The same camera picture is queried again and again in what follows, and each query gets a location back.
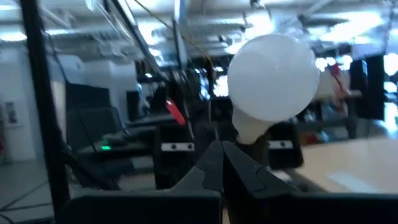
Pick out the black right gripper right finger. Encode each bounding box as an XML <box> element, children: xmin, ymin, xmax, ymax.
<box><xmin>222</xmin><ymin>141</ymin><xmax>398</xmax><ymax>224</ymax></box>

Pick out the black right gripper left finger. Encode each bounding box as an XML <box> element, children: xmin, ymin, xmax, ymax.
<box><xmin>58</xmin><ymin>140</ymin><xmax>223</xmax><ymax>224</ymax></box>

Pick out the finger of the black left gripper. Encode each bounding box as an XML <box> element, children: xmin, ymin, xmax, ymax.
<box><xmin>154</xmin><ymin>124</ymin><xmax>197</xmax><ymax>189</ymax></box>
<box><xmin>267</xmin><ymin>123</ymin><xmax>304</xmax><ymax>170</ymax></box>

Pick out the chrome lamp socket base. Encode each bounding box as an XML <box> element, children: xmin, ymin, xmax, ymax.
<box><xmin>248</xmin><ymin>132</ymin><xmax>271</xmax><ymax>170</ymax></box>

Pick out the white lightbulb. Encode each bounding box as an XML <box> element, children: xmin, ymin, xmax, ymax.
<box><xmin>226</xmin><ymin>33</ymin><xmax>321</xmax><ymax>146</ymax></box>

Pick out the red tape strip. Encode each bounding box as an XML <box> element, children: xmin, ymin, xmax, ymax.
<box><xmin>165</xmin><ymin>99</ymin><xmax>188</xmax><ymax>126</ymax></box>

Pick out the beech wooden desk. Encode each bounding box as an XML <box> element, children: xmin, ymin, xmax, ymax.
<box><xmin>292</xmin><ymin>136</ymin><xmax>398</xmax><ymax>195</ymax></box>

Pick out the black side desk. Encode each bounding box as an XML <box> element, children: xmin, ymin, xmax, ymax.
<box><xmin>65</xmin><ymin>82</ymin><xmax>156</xmax><ymax>187</ymax></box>

